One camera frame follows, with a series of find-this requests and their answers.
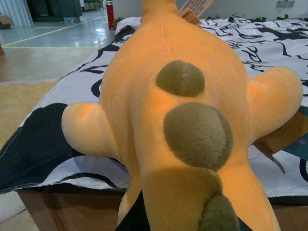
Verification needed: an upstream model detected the orange plush dinosaur toy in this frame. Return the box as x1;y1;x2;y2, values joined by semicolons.
62;0;303;231

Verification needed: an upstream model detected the orange cardboard hang tag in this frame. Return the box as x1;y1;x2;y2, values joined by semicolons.
254;106;308;159

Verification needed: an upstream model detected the black and white duvet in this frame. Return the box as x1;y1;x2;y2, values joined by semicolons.
0;18;308;204

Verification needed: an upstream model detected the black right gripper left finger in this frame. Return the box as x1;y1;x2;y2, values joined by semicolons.
116;192;150;231

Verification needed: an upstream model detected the red cylindrical fire extinguisher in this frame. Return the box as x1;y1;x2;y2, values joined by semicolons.
105;0;116;30

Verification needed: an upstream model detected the white sewn care label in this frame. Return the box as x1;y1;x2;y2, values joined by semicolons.
179;0;214;26

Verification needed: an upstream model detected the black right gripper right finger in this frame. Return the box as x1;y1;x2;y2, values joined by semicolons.
238;217;252;231

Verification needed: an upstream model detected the wooden bed frame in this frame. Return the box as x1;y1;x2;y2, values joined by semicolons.
17;184;308;231

